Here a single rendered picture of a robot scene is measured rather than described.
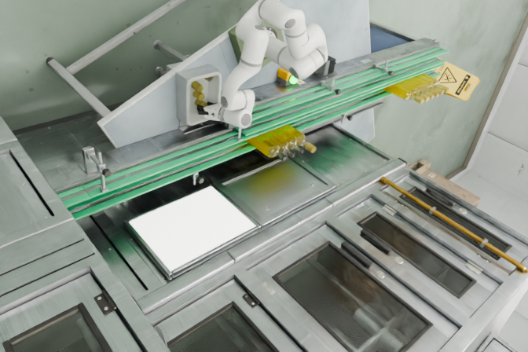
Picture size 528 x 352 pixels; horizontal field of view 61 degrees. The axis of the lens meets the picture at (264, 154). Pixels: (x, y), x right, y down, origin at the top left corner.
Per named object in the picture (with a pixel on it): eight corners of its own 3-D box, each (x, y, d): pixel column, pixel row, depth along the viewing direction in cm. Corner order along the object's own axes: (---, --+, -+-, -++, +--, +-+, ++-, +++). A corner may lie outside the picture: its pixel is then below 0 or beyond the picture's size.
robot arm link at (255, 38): (282, 63, 174) (260, 45, 183) (298, 9, 162) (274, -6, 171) (248, 65, 164) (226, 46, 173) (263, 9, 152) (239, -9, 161)
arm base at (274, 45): (247, 35, 197) (269, 48, 187) (268, 19, 200) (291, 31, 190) (257, 62, 209) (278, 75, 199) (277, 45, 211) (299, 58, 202)
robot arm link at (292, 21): (293, 17, 178) (286, -14, 167) (315, 31, 171) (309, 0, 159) (265, 35, 176) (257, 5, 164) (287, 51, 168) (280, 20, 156)
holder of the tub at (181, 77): (176, 128, 204) (186, 136, 200) (175, 71, 189) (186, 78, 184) (207, 118, 214) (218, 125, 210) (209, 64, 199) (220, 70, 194)
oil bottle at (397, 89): (379, 88, 282) (418, 107, 266) (382, 79, 279) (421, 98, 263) (385, 86, 286) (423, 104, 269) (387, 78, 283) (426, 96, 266)
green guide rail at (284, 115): (235, 128, 210) (246, 136, 206) (235, 126, 210) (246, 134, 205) (434, 58, 312) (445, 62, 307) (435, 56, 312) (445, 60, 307)
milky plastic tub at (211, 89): (176, 118, 201) (187, 127, 196) (176, 71, 188) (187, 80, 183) (208, 108, 211) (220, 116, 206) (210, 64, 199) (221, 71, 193)
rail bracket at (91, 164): (78, 169, 176) (104, 199, 163) (72, 132, 167) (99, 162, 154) (90, 165, 179) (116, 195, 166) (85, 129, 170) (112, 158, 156)
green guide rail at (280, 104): (236, 115, 206) (247, 122, 201) (236, 112, 206) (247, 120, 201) (438, 48, 308) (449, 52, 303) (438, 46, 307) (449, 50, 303)
